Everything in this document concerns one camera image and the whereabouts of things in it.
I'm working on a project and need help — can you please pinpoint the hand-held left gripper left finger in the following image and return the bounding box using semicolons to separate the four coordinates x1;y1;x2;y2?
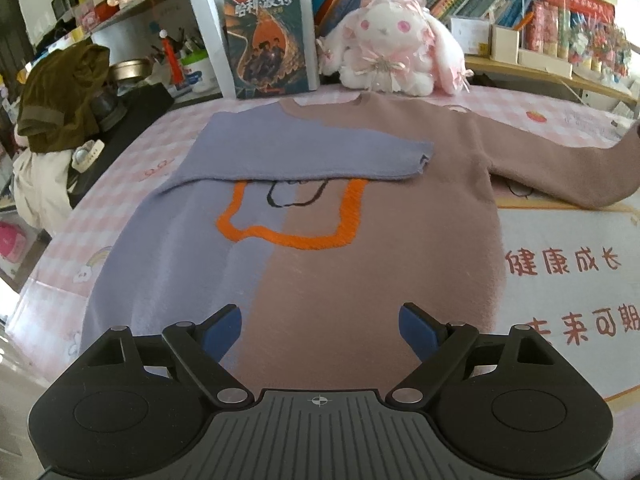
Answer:
65;304;248;407

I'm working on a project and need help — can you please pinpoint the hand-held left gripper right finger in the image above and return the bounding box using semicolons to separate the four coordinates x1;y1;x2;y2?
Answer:
384;302;583;405

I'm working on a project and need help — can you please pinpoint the purple and brown sweater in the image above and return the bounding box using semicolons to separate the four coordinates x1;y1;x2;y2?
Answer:
80;91;640;396

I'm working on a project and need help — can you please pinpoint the white plastic jar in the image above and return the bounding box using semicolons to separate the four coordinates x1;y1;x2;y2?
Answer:
181;50;218;93

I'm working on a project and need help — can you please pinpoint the dragon cover novel book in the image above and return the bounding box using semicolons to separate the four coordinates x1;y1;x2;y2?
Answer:
222;0;321;101

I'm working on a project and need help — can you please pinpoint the white smartwatch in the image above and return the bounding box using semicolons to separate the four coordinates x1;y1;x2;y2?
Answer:
70;140;106;171

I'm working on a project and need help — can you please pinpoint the white cloth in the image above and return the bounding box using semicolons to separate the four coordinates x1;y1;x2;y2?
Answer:
12;150;71;221

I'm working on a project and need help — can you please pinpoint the pink plastic toy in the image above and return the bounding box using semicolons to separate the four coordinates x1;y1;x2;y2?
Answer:
0;220;26;262

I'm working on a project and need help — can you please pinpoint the round metal tin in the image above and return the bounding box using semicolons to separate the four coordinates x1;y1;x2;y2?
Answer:
109;59;151;83

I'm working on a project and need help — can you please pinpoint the olive green cloth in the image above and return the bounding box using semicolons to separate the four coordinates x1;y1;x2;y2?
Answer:
15;40;111;153

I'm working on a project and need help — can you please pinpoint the white card box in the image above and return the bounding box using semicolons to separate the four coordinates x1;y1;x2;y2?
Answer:
450;16;491;56

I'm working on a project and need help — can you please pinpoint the red box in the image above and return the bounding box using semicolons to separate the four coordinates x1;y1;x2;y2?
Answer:
545;0;616;23

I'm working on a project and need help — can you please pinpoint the flat white box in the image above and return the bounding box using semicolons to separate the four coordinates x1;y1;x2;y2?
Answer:
517;49;573;78

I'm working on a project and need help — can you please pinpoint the white bunny plush toy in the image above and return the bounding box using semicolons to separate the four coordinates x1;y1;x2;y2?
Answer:
317;0;473;98

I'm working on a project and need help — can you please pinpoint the white pen holder box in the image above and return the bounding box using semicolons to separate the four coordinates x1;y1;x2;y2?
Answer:
490;25;523;63

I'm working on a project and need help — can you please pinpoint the red tassel ornament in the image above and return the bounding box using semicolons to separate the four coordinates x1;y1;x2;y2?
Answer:
159;30;185;85

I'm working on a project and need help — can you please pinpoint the row of colourful craft tubes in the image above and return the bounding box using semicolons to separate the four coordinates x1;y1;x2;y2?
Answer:
530;0;633;76

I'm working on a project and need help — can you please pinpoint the white desk shelf frame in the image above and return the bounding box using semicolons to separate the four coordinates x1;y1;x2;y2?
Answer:
15;0;640;106

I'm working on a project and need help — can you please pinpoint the bunch of pens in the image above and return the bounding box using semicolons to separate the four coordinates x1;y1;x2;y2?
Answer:
150;27;206;66

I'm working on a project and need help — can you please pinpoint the dark glass jar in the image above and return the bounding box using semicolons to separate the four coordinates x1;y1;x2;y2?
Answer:
92;92;123;131

